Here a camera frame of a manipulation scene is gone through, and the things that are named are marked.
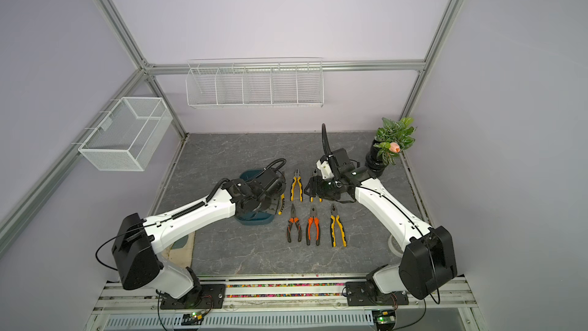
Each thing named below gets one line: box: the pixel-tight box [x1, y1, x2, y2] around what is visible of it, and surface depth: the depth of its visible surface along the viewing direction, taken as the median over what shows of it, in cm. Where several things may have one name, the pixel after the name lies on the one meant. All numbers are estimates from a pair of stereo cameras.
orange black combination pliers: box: [306, 206, 321, 246], surface depth 89 cm
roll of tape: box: [388, 233, 405, 258], surface depth 84 cm
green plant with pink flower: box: [373, 116, 415, 166], surface depth 87 cm
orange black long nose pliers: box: [287, 203, 303, 243], surface depth 91 cm
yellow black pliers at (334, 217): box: [329, 203, 348, 248], surface depth 90 cm
